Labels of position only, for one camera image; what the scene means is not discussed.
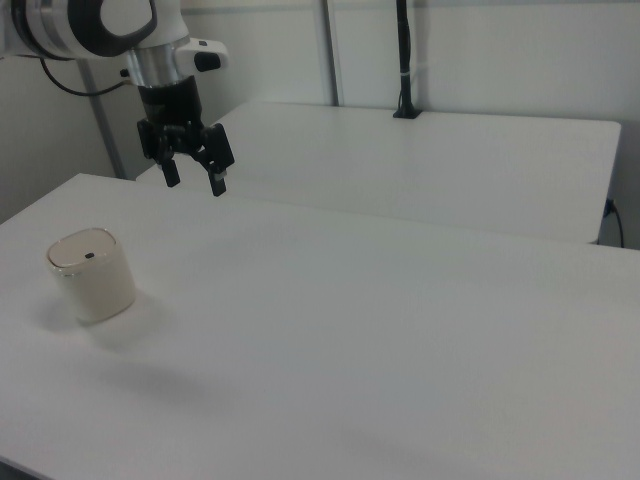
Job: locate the cream plastic mini trash bin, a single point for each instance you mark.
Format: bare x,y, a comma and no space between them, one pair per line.
97,285

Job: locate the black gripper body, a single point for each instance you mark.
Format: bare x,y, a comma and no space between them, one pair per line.
170,107

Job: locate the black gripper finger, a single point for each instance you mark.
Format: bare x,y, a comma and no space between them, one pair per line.
171,174
220,160

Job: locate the grey metal partition post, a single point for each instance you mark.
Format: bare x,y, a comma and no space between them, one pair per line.
102,130
331,50

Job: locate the white side table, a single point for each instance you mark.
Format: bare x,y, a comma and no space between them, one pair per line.
400,165

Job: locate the black pole with clamp base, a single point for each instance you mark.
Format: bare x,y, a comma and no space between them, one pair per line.
406,60

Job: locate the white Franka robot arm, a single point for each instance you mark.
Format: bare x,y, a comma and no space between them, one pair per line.
60,25

